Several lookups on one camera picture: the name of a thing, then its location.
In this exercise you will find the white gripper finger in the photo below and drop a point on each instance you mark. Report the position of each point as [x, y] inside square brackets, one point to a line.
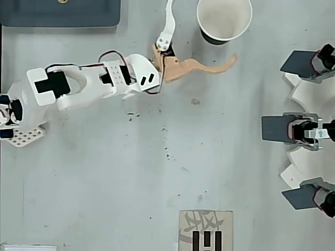
[169, 28]

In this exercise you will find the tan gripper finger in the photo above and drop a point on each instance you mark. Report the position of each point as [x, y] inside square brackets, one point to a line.
[209, 70]

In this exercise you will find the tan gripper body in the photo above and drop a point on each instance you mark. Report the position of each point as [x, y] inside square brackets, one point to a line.
[170, 68]

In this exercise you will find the black paper cup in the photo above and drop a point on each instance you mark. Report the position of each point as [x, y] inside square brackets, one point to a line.
[222, 18]

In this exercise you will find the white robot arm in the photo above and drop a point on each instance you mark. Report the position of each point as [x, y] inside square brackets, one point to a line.
[86, 89]

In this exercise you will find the white round machine base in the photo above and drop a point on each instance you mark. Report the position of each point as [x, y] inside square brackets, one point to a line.
[308, 90]

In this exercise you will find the dark grey tray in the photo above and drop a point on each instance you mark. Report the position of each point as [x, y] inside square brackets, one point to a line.
[60, 15]

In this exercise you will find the printed cardboard card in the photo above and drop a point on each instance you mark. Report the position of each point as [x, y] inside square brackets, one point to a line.
[206, 222]

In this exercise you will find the white flat sheet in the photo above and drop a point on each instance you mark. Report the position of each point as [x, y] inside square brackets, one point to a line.
[28, 248]

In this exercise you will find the middle grey camera mount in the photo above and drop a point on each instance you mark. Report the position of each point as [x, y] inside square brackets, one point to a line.
[274, 128]

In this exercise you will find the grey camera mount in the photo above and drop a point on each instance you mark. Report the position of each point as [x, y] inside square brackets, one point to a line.
[274, 128]
[298, 62]
[298, 198]

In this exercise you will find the upper grey camera mount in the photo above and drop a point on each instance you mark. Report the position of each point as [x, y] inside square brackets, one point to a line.
[298, 62]

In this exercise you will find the lower grey camera mount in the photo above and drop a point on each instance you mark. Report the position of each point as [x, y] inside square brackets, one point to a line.
[298, 198]

